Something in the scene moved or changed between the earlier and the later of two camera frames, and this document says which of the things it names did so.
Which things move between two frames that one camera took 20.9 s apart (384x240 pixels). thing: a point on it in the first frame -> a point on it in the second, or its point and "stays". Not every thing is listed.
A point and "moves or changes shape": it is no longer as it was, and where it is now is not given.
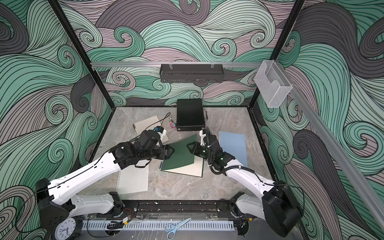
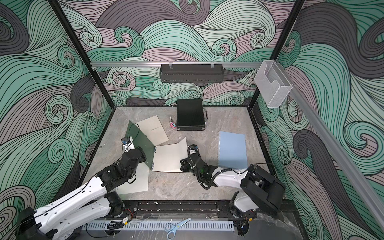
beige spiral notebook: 149,123 stays
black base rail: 178,209 stays
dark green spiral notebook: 182,160 moves or changes shape
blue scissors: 172,228 stays
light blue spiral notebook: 234,144 stays
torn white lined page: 133,179 stays
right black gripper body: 204,153 -> 187,167
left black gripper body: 156,153 -> 141,158
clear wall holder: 272,83 stays
